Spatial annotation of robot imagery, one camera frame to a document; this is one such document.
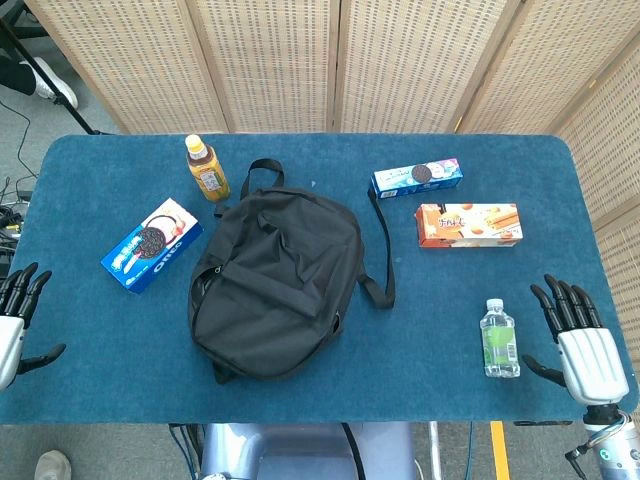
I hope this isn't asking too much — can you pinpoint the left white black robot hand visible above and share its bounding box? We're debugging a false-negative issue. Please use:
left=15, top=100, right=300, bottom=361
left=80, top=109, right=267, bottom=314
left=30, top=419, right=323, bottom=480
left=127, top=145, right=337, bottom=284
left=0, top=262, right=67, bottom=391

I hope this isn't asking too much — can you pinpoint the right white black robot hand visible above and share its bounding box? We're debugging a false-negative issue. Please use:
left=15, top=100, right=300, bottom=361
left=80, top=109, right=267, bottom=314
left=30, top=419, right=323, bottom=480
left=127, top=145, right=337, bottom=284
left=522, top=273, right=630, bottom=405

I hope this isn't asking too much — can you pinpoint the black fabric backpack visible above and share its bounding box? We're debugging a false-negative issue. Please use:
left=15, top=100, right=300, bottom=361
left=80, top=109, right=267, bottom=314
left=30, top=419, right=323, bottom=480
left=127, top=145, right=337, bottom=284
left=187, top=158, right=397, bottom=385

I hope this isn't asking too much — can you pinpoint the dark blue Oreo box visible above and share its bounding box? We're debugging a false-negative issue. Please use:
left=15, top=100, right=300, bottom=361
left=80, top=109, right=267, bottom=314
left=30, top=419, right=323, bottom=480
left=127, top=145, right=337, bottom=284
left=100, top=197, right=205, bottom=295

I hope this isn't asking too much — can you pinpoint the orange wafer roll box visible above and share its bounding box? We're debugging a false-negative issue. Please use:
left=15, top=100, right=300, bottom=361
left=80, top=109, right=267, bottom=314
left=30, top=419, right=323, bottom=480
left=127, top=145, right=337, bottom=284
left=414, top=202, right=525, bottom=250

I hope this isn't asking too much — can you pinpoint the blue cookie box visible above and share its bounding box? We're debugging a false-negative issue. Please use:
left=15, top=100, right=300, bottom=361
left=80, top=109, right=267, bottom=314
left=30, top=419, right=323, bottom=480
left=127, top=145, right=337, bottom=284
left=369, top=157, right=464, bottom=200

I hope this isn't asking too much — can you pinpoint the clear water bottle green label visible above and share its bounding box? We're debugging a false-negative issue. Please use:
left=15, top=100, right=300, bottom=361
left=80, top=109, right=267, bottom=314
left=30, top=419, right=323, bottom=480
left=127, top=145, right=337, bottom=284
left=479, top=298, right=522, bottom=379

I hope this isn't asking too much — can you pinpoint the yellow floor tape stripe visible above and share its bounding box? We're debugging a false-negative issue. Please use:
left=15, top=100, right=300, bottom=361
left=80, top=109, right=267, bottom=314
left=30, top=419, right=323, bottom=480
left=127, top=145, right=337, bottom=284
left=489, top=421, right=512, bottom=480

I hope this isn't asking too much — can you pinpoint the grey beige shoe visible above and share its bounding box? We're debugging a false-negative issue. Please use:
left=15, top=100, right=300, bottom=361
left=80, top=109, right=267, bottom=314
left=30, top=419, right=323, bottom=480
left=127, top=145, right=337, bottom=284
left=33, top=449, right=73, bottom=480

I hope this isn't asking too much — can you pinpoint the white table leg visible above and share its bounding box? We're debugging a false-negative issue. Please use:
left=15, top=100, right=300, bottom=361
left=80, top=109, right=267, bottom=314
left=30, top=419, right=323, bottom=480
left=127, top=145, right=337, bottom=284
left=428, top=422, right=444, bottom=480

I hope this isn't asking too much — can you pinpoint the blue felt table cover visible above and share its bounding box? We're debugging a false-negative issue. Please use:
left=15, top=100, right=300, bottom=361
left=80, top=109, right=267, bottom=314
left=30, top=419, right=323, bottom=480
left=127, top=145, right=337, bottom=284
left=0, top=132, right=640, bottom=427

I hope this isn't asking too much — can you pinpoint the orange tea bottle yellow cap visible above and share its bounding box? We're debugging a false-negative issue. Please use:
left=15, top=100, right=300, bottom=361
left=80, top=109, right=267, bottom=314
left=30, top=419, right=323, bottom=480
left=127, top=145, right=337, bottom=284
left=184, top=134, right=232, bottom=203

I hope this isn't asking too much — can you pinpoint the black tripod stand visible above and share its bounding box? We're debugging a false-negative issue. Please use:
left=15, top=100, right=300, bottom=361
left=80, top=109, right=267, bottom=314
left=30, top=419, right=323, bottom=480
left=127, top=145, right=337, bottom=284
left=0, top=18, right=109, bottom=137

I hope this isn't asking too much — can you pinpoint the white sneaker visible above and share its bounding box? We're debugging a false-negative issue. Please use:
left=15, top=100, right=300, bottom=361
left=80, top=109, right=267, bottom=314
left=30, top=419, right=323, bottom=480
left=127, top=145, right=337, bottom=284
left=19, top=56, right=80, bottom=111

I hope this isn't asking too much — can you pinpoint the black trouser leg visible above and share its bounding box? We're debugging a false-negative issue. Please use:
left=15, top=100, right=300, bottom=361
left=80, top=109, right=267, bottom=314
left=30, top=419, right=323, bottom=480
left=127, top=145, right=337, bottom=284
left=0, top=48, right=37, bottom=97

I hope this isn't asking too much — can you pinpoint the grey blue robot torso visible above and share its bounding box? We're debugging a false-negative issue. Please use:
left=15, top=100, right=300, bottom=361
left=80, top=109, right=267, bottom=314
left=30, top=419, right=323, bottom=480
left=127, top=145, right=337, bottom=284
left=199, top=422, right=419, bottom=480

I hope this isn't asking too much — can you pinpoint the woven rattan folding screen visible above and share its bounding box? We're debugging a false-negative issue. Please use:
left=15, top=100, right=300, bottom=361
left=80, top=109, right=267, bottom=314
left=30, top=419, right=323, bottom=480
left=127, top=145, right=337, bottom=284
left=24, top=0, right=640, bottom=346

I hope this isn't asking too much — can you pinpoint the tangle of floor cables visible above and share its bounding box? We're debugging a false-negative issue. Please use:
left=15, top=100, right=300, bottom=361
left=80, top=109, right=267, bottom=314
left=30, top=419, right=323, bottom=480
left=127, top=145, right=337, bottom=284
left=0, top=99, right=40, bottom=281

